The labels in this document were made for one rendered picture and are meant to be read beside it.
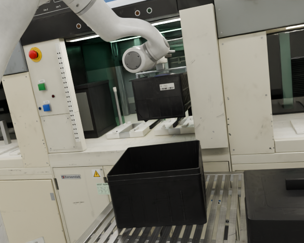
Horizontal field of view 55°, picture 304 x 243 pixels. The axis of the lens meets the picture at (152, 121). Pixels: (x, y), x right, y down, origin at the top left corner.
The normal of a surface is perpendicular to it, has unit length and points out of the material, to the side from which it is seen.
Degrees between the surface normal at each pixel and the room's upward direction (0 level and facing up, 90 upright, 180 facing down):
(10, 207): 90
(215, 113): 90
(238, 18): 90
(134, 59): 90
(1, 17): 116
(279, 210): 0
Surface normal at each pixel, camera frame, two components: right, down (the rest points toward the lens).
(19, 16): 0.44, 0.67
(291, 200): -0.15, -0.97
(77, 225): -0.30, 0.24
